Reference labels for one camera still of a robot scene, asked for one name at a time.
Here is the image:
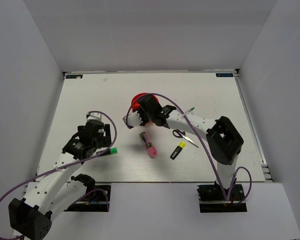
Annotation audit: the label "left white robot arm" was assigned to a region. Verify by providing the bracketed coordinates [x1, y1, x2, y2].
[8, 119, 112, 240]

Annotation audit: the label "black handled scissors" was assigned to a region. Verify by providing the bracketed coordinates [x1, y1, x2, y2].
[172, 129, 199, 148]

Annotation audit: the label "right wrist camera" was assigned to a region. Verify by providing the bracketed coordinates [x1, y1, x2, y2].
[122, 111, 143, 129]

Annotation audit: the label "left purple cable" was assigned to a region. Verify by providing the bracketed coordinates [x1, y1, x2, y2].
[0, 109, 117, 240]

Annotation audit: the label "corner label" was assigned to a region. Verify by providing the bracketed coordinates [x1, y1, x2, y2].
[215, 72, 234, 78]
[65, 74, 83, 79]

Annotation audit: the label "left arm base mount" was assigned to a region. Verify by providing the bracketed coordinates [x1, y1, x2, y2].
[65, 174, 112, 212]

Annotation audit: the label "right corner label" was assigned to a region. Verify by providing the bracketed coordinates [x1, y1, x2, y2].
[215, 72, 234, 78]

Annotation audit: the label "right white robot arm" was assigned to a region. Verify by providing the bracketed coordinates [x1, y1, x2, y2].
[123, 93, 244, 201]

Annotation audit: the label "yellow highlighter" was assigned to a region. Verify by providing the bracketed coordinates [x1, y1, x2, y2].
[170, 141, 186, 160]

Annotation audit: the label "green white pen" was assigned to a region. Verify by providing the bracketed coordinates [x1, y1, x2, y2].
[184, 107, 195, 115]

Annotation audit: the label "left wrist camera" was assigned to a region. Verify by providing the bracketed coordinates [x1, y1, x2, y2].
[86, 112, 102, 122]

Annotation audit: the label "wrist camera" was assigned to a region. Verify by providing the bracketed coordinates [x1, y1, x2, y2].
[86, 112, 102, 122]
[122, 111, 143, 129]

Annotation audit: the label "green highlighter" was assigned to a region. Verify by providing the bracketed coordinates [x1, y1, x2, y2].
[109, 147, 118, 155]

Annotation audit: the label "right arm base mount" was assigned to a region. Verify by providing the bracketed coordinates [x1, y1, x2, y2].
[197, 184, 248, 213]

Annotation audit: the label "orange round organizer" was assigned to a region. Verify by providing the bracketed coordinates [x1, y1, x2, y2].
[131, 92, 149, 126]

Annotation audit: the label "pink capped marker case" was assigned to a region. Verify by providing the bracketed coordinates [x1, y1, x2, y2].
[139, 131, 158, 159]

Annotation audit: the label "left corner label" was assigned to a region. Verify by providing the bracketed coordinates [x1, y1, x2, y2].
[65, 74, 83, 79]

